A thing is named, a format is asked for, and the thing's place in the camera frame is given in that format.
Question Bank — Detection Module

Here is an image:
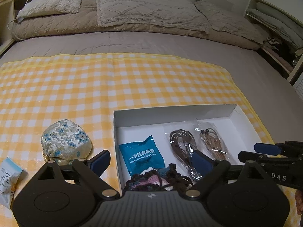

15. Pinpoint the white blue paper packet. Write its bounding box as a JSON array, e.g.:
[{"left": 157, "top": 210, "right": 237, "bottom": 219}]
[{"left": 0, "top": 157, "right": 28, "bottom": 210}]

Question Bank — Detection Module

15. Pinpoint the wooden bedside shelf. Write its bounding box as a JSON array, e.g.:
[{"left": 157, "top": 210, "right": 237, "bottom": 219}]
[{"left": 1, "top": 0, "right": 31, "bottom": 56}]

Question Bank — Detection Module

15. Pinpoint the fluffy cream pillow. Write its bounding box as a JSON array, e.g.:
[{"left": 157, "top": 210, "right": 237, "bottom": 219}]
[{"left": 16, "top": 0, "right": 82, "bottom": 19}]

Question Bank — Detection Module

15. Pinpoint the dark brown cord bag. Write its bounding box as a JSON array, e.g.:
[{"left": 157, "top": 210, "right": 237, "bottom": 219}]
[{"left": 164, "top": 121, "right": 202, "bottom": 183}]

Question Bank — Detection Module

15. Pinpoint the white charging cable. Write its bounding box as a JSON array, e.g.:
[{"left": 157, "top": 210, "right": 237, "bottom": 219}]
[{"left": 7, "top": 0, "right": 31, "bottom": 39}]

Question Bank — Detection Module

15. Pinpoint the white cardboard box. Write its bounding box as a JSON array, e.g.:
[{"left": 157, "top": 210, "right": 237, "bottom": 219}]
[{"left": 113, "top": 104, "right": 260, "bottom": 189}]

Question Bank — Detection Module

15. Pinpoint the dark brown crochet item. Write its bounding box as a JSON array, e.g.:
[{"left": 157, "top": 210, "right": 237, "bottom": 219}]
[{"left": 123, "top": 163, "right": 193, "bottom": 193}]

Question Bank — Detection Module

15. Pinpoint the beige quilted duvet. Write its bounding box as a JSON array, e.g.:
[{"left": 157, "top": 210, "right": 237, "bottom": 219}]
[{"left": 11, "top": 0, "right": 265, "bottom": 50}]

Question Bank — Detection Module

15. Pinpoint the yellow checkered cloth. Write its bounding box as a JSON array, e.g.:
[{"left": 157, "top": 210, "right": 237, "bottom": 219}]
[{"left": 0, "top": 52, "right": 303, "bottom": 227}]

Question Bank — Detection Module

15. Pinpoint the blue floral fabric pouch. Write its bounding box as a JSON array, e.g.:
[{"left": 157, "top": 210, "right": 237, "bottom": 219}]
[{"left": 41, "top": 119, "right": 92, "bottom": 166}]

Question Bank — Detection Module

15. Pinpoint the right side shelf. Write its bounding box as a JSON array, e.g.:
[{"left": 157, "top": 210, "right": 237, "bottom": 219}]
[{"left": 244, "top": 0, "right": 302, "bottom": 86}]

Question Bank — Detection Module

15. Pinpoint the blue headset cover packet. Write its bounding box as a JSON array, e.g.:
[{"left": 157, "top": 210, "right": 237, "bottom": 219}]
[{"left": 119, "top": 135, "right": 165, "bottom": 176}]

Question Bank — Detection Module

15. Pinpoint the grey bed sheet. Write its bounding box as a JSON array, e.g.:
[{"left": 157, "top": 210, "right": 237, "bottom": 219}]
[{"left": 1, "top": 32, "right": 302, "bottom": 142}]

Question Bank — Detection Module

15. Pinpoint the tan cord bag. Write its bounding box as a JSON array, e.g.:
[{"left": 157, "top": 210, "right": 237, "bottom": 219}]
[{"left": 196, "top": 121, "right": 230, "bottom": 160}]

